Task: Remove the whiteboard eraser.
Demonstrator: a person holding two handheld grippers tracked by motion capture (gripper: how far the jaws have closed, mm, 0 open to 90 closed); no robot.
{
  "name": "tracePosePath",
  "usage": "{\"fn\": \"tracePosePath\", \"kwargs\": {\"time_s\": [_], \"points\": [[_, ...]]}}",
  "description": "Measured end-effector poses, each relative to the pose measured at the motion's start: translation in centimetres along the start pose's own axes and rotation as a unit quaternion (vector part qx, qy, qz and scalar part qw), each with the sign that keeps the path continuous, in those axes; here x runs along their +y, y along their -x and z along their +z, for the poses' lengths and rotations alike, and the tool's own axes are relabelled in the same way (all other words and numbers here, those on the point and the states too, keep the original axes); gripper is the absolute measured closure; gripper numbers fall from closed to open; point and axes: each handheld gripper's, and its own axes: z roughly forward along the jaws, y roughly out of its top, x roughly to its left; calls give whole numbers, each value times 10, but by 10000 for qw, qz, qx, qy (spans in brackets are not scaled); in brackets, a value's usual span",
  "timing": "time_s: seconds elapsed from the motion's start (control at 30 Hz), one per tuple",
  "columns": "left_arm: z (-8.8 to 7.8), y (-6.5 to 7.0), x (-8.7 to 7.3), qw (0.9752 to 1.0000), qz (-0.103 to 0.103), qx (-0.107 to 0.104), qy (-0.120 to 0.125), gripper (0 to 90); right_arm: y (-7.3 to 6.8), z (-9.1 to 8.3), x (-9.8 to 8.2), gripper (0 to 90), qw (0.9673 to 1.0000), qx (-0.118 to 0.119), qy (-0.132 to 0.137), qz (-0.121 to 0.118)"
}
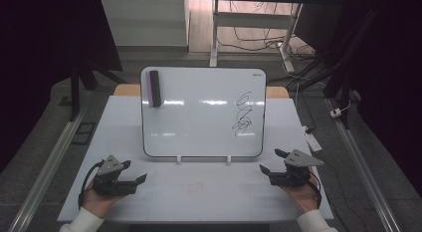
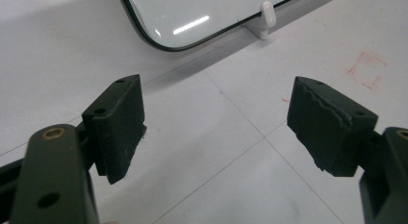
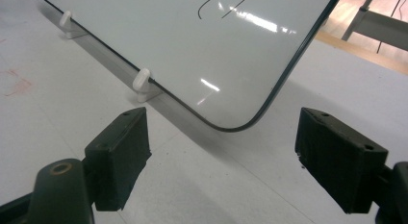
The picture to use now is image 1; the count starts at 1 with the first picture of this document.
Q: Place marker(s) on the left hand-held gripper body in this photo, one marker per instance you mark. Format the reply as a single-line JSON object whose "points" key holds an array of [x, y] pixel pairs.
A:
{"points": [[111, 184]]}

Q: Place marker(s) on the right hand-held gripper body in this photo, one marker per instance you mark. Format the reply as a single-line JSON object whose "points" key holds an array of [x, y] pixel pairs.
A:
{"points": [[295, 175]]}

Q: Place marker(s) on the purple and black whiteboard eraser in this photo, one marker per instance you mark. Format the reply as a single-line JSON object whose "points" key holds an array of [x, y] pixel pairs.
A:
{"points": [[154, 88]]}

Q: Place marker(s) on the person's left hand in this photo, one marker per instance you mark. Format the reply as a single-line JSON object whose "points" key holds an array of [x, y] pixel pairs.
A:
{"points": [[98, 202]]}

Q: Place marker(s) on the person's right hand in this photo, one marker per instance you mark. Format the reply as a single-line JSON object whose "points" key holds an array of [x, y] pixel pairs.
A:
{"points": [[307, 197]]}

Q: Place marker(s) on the white power strip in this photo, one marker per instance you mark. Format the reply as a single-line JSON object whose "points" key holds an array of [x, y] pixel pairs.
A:
{"points": [[313, 142]]}

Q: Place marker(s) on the white whiteboard stand clip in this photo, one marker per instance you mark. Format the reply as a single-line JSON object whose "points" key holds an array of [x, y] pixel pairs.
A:
{"points": [[179, 159], [229, 159]]}

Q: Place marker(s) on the black floor plate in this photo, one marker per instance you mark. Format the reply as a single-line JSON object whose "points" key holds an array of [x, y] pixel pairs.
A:
{"points": [[83, 133]]}

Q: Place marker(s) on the wooden table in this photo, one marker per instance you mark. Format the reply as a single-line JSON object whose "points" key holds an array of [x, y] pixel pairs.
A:
{"points": [[127, 90]]}

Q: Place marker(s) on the white whiteboard with black rim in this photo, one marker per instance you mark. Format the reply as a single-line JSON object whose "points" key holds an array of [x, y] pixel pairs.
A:
{"points": [[202, 119]]}

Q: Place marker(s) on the black curtain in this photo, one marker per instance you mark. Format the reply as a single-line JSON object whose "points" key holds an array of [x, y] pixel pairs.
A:
{"points": [[394, 76], [43, 59]]}

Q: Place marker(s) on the white cabinet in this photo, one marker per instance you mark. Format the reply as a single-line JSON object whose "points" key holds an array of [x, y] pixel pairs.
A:
{"points": [[146, 21]]}

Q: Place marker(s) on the aluminium floor rail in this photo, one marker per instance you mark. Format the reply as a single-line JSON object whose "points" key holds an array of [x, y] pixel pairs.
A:
{"points": [[365, 172], [49, 165]]}

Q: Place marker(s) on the white desk frame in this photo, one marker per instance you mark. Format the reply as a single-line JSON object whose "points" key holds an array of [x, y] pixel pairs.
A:
{"points": [[252, 20]]}

